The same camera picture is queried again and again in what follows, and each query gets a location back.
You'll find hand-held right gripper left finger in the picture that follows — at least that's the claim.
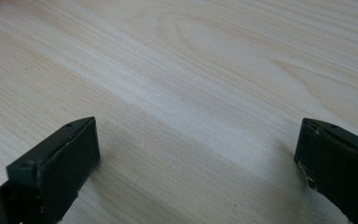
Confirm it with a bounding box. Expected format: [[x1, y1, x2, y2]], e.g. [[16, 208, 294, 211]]
[[0, 116, 102, 224]]

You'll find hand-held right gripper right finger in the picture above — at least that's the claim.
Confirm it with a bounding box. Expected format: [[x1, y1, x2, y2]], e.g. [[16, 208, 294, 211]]
[[294, 118, 358, 224]]

